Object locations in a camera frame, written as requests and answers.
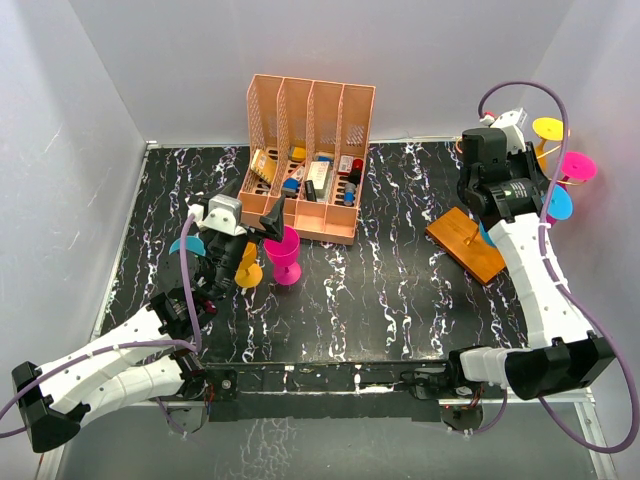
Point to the blue wine glass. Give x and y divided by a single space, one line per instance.
560 209
193 244

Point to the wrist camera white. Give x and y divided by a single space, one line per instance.
511 123
220 213

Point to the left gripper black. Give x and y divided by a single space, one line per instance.
272 222

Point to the magenta wine glass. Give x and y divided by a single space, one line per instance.
577 169
284 257

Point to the blue grey stamp left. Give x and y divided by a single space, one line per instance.
291 187

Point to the yellow orange wine glass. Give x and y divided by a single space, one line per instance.
550 134
249 273

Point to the blue grey stamp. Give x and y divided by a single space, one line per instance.
350 192
291 187

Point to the red white small box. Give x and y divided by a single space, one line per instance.
345 165

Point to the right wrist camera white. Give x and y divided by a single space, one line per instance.
511 123

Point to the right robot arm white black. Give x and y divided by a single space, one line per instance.
505 191

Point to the black marker block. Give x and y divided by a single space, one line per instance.
310 193

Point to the black front base bar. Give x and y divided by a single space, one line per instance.
325 390

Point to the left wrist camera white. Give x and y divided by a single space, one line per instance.
220 213

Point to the blue grey stamp right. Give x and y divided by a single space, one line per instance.
350 192

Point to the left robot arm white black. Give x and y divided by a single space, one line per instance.
154 353

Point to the red black stamp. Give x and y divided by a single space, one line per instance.
355 174

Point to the peach plastic file organizer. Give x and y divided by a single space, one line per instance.
328 119

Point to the yellow spiral notebook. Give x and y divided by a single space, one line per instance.
264 166

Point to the white paper box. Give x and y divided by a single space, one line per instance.
320 175

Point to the wooden rack base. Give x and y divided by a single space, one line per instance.
460 237

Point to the yellow grey eraser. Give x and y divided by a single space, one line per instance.
297 154

